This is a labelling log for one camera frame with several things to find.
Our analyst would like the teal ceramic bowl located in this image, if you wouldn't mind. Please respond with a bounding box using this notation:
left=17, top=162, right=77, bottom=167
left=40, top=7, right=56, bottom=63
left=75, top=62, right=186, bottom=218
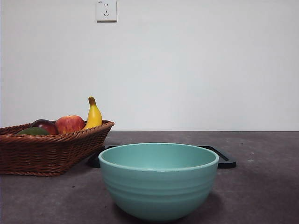
left=98, top=142, right=220, bottom=222

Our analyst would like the green avocado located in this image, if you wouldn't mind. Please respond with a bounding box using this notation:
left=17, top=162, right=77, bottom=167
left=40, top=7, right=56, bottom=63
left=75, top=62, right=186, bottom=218
left=16, top=127, right=50, bottom=136

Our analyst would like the yellow banana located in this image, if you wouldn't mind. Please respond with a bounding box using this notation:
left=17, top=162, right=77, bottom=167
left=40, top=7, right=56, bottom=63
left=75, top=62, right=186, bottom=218
left=81, top=96, right=103, bottom=131

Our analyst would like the red apple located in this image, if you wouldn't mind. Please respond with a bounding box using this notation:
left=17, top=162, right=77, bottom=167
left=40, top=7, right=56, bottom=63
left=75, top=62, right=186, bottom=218
left=55, top=115, right=86, bottom=135

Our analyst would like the black rectangular tray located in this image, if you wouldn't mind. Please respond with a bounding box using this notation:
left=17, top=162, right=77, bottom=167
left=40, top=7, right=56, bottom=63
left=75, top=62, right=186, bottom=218
left=87, top=144, right=237, bottom=169

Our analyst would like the dark red plum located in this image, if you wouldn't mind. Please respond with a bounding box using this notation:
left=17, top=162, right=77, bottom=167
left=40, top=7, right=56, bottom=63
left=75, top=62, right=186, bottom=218
left=30, top=119, right=59, bottom=135

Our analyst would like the brown wicker basket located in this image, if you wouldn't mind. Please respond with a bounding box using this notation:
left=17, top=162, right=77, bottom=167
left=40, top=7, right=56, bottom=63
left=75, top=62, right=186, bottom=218
left=0, top=120, right=115, bottom=177

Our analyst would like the white wall socket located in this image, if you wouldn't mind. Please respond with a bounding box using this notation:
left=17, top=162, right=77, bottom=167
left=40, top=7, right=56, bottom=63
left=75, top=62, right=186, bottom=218
left=96, top=0, right=118, bottom=23

